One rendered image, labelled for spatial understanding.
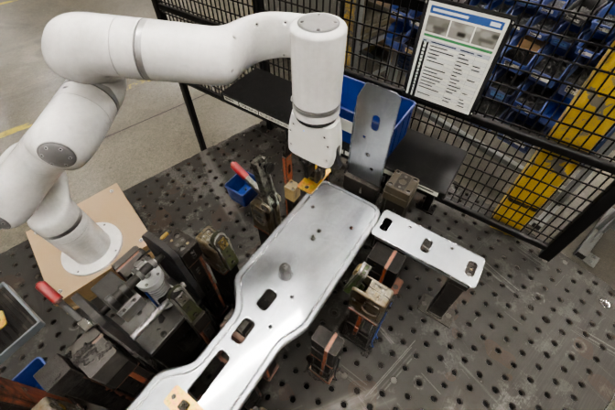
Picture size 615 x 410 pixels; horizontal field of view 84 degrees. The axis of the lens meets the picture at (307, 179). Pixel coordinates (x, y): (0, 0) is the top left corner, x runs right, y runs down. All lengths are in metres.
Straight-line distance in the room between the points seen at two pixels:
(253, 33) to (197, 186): 1.01
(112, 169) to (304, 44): 2.42
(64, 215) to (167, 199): 0.47
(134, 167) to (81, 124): 2.08
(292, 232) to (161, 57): 0.58
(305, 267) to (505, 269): 0.78
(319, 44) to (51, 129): 0.45
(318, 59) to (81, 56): 0.34
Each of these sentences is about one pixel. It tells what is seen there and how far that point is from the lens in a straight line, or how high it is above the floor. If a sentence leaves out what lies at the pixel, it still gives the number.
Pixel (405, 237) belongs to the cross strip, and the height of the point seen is 1.00.
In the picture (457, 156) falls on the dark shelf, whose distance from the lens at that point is 1.20.
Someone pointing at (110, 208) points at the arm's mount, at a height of 0.81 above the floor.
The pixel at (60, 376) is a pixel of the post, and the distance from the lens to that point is 0.86.
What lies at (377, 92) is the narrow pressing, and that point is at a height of 1.32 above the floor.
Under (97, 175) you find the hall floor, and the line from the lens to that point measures 2.84.
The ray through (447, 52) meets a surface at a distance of 1.09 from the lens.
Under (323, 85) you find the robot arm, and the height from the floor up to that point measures 1.51.
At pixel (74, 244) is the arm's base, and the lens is 1.23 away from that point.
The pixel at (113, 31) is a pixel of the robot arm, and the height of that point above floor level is 1.58.
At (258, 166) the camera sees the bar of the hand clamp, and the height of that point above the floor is 1.21.
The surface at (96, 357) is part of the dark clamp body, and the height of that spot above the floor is 1.08.
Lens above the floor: 1.82
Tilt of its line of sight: 49 degrees down
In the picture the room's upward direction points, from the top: straight up
